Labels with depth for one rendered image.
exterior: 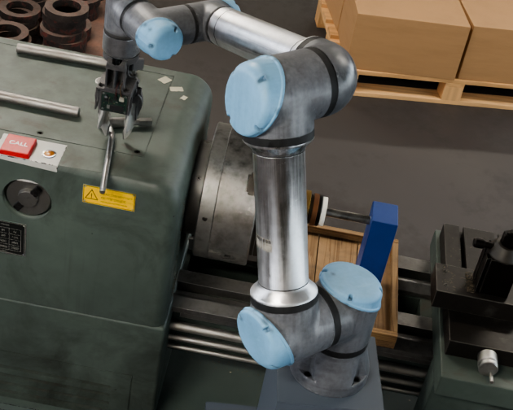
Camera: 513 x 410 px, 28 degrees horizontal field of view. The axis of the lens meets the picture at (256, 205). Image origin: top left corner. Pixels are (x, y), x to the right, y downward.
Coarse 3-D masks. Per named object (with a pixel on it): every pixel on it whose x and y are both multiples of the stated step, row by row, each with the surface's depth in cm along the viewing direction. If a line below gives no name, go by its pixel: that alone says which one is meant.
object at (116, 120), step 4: (112, 120) 217; (116, 120) 218; (120, 120) 218; (136, 120) 219; (140, 120) 219; (144, 120) 220; (148, 120) 220; (112, 124) 217; (116, 124) 218; (120, 124) 218; (124, 124) 218; (136, 124) 220; (140, 124) 220; (144, 124) 220; (148, 124) 220; (100, 128) 217
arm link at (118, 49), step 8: (104, 40) 198; (112, 40) 196; (120, 40) 204; (104, 48) 198; (112, 48) 197; (120, 48) 197; (128, 48) 197; (136, 48) 198; (112, 56) 199; (120, 56) 198; (128, 56) 198
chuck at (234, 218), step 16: (240, 144) 225; (224, 160) 222; (240, 160) 222; (224, 176) 221; (240, 176) 221; (224, 192) 220; (240, 192) 220; (224, 208) 221; (240, 208) 221; (224, 224) 222; (240, 224) 222; (224, 240) 224; (240, 240) 224; (208, 256) 232; (240, 256) 228
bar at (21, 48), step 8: (16, 48) 236; (24, 48) 236; (32, 48) 236; (40, 48) 236; (40, 56) 237; (48, 56) 236; (56, 56) 236; (64, 56) 236; (72, 56) 236; (80, 56) 236; (88, 56) 237; (88, 64) 237; (96, 64) 237; (104, 64) 236
